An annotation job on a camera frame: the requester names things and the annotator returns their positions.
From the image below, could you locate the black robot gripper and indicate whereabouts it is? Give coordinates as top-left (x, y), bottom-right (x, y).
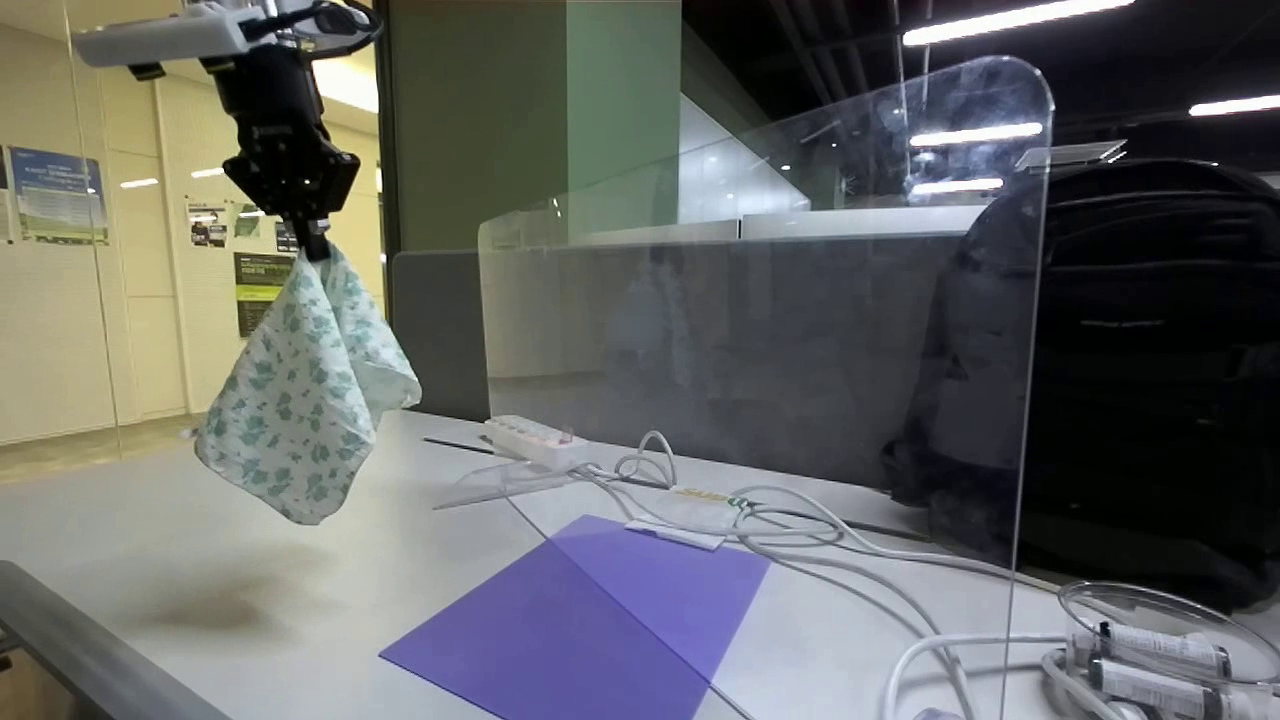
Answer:
top-left (208, 38), bottom-right (362, 266)

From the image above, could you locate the white cloth with green print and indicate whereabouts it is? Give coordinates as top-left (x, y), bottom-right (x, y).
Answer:
top-left (188, 244), bottom-right (427, 528)

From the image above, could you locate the bright ceiling light panel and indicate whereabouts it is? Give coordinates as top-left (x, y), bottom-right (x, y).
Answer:
top-left (313, 43), bottom-right (385, 119)

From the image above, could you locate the grey desk partition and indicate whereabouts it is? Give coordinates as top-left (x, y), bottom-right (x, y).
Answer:
top-left (385, 203), bottom-right (1018, 501)

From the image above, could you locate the green pillar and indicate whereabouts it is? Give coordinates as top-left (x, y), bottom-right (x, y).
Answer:
top-left (377, 0), bottom-right (684, 260)

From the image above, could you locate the white power strip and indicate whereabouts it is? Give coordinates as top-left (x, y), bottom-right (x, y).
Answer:
top-left (477, 413), bottom-right (596, 478)

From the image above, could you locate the clear acrylic panel with feet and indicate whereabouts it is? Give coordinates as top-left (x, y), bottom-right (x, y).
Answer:
top-left (433, 51), bottom-right (1058, 579)

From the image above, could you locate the purple paper sheet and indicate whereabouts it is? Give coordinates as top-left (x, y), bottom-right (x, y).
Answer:
top-left (377, 514), bottom-right (770, 720)

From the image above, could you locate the long ceiling light tube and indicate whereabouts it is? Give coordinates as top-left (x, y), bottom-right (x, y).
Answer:
top-left (900, 0), bottom-right (1139, 51)
top-left (1185, 91), bottom-right (1280, 124)

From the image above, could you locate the black backpack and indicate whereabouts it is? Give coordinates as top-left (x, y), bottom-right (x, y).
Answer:
top-left (885, 117), bottom-right (1280, 613)

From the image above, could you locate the white plug adapter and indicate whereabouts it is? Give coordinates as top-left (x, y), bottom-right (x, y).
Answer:
top-left (1041, 657), bottom-right (1280, 720)
top-left (1067, 615), bottom-right (1240, 679)

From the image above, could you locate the small pale wall notice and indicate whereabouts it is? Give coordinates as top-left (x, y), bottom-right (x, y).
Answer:
top-left (231, 199), bottom-right (274, 244)

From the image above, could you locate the small photo wall notice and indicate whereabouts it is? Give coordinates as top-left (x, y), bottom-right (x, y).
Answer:
top-left (182, 199), bottom-right (231, 252)

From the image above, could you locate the dark green wall poster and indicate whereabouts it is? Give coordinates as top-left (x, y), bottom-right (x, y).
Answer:
top-left (231, 247), bottom-right (298, 344)

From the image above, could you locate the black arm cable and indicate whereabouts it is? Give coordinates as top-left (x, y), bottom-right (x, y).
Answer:
top-left (243, 0), bottom-right (387, 63)

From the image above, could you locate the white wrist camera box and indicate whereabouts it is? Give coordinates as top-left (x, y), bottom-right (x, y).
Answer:
top-left (68, 0), bottom-right (261, 71)

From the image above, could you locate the blue wall poster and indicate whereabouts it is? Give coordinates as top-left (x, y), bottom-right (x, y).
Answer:
top-left (4, 146), bottom-right (112, 247)

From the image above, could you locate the white looped cable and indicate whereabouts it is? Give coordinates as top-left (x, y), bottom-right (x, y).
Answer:
top-left (607, 429), bottom-right (684, 492)

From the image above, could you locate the white coiled cable bundle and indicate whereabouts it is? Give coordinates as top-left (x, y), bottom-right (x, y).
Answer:
top-left (723, 486), bottom-right (859, 554)

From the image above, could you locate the long white cable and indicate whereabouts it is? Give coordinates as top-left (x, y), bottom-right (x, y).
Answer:
top-left (584, 474), bottom-right (1280, 720)

